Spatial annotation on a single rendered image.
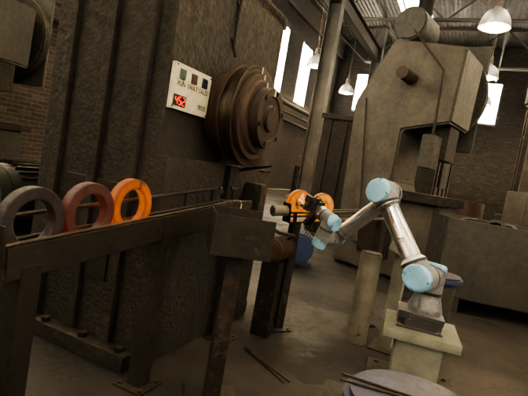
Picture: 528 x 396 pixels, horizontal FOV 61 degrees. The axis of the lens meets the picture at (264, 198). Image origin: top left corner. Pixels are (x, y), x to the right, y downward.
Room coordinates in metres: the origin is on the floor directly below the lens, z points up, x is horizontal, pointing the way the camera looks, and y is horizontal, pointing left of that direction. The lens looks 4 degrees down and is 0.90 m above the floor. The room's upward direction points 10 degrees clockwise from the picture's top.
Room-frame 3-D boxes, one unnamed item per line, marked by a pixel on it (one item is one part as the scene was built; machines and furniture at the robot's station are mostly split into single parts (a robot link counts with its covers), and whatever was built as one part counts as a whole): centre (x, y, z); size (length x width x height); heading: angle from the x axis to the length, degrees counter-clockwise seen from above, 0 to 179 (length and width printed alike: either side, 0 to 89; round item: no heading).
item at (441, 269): (1.99, -0.81, 0.53); 0.13 x 0.12 x 0.14; 140
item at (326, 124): (6.28, -1.10, 0.88); 1.71 x 0.92 x 1.76; 156
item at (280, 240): (2.38, -0.12, 0.27); 0.22 x 0.13 x 0.53; 156
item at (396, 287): (2.45, -0.81, 0.31); 0.24 x 0.16 x 0.62; 156
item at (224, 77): (2.17, 0.21, 1.12); 0.47 x 0.10 x 0.47; 156
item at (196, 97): (1.87, 0.37, 1.15); 0.26 x 0.02 x 0.18; 156
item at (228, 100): (2.13, 0.14, 1.11); 0.47 x 0.06 x 0.47; 156
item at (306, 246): (4.35, -0.41, 0.17); 0.57 x 0.31 x 0.34; 176
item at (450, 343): (1.99, -0.80, 0.28); 0.32 x 0.32 x 0.04; 73
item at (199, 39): (2.31, 0.53, 0.88); 1.08 x 0.73 x 1.76; 156
